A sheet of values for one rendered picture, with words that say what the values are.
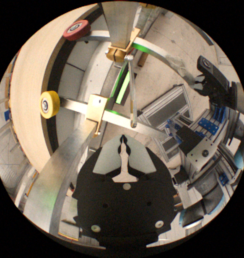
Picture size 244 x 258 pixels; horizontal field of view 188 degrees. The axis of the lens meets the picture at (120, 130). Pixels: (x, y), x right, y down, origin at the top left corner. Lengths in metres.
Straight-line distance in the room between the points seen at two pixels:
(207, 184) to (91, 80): 0.82
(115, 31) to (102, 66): 0.33
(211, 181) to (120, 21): 0.57
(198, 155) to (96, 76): 0.61
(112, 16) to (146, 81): 1.04
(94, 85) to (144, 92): 0.79
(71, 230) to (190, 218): 0.48
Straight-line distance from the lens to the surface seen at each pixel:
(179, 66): 0.27
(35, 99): 0.33
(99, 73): 0.46
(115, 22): 0.16
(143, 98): 1.10
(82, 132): 0.16
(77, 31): 0.27
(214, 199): 0.51
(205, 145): 0.39
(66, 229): 0.37
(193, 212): 0.51
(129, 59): 0.21
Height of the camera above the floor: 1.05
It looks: 63 degrees down
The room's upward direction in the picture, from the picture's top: 179 degrees clockwise
